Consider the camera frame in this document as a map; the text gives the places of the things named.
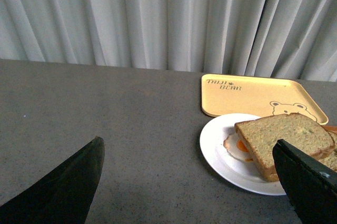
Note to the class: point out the grey pleated curtain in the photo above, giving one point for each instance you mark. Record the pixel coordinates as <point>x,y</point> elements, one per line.
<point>294,39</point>

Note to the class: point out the white round plate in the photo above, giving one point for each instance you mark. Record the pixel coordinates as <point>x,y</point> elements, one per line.
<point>240,173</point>

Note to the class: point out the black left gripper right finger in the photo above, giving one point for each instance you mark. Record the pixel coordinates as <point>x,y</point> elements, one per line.
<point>309,185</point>

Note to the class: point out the bread slice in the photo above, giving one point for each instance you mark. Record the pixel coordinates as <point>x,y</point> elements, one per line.
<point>331,160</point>
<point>261,135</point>

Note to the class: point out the yellow bear tray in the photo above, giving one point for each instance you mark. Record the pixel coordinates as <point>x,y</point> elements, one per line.
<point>225,94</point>

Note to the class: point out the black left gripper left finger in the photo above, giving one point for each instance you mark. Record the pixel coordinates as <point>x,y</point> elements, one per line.
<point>65,194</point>

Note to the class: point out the fried egg toy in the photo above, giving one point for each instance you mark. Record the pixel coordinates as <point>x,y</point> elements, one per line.
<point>236,148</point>

